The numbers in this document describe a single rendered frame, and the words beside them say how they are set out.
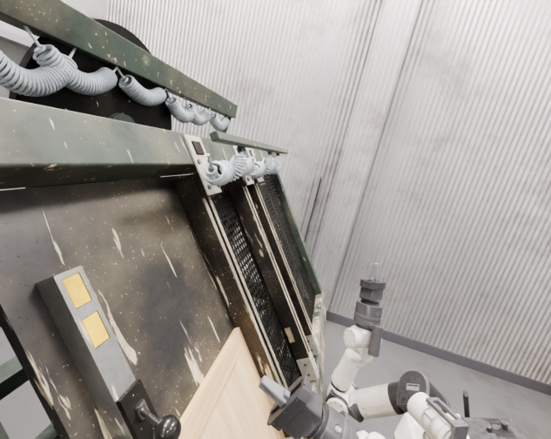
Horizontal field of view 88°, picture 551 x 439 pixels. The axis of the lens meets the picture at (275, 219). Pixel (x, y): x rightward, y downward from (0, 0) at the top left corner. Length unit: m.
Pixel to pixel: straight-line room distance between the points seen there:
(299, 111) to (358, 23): 1.05
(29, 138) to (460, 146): 3.51
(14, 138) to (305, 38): 3.42
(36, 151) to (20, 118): 0.05
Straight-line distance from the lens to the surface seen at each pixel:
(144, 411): 0.59
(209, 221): 0.91
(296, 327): 1.45
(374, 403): 1.16
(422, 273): 3.78
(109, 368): 0.58
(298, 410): 0.66
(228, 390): 0.92
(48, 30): 1.12
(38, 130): 0.55
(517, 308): 4.23
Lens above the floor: 1.94
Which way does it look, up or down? 14 degrees down
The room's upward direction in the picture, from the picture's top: 13 degrees clockwise
